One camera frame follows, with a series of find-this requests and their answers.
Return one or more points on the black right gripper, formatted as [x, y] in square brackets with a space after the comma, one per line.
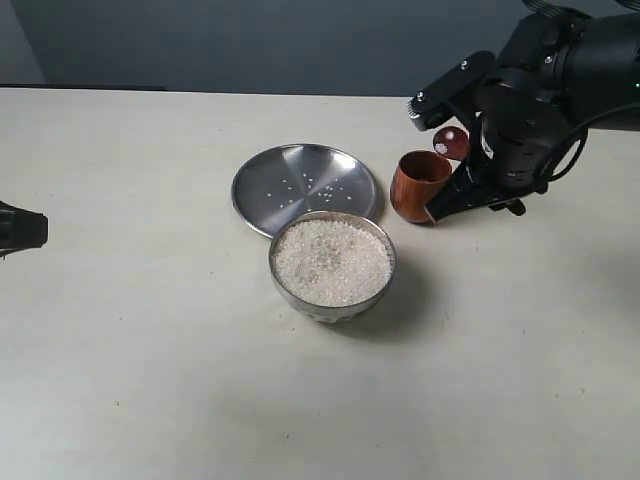
[526, 124]

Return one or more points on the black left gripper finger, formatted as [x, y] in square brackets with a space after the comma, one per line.
[21, 229]

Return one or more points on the dark red wooden spoon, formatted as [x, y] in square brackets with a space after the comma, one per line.
[452, 143]

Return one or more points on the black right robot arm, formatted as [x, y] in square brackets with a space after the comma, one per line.
[602, 73]

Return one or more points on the steel bowl of rice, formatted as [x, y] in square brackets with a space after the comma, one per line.
[332, 266]

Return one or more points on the brown wooden cup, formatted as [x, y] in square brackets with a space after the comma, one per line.
[419, 177]

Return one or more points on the round steel plate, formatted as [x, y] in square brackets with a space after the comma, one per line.
[277, 185]

